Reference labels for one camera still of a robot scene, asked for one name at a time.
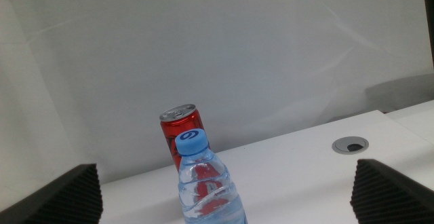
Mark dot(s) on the red soda can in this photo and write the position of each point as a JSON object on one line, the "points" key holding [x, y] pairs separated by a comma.
{"points": [[181, 122]]}

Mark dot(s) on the black vertical post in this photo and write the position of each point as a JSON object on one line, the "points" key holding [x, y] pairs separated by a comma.
{"points": [[429, 13]]}

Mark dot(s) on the white backdrop curtain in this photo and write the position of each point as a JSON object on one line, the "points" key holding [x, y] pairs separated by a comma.
{"points": [[203, 47]]}

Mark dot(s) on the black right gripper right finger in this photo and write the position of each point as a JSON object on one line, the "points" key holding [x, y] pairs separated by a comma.
{"points": [[390, 197]]}

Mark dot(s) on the clear water bottle blue cap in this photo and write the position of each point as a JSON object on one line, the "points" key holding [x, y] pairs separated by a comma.
{"points": [[210, 190]]}

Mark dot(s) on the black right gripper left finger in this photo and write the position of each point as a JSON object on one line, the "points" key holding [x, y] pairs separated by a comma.
{"points": [[61, 200]]}

